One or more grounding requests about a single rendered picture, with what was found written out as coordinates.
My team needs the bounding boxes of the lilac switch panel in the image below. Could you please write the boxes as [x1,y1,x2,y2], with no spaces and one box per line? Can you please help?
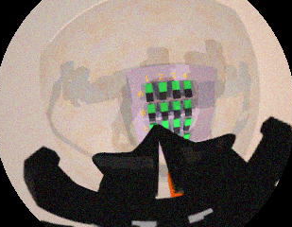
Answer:
[124,64,215,144]

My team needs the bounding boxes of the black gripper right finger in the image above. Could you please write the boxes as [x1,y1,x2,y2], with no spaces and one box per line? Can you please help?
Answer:
[157,124,236,194]

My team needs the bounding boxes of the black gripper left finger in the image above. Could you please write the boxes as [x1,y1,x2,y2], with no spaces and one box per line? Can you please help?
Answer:
[92,125,160,197]

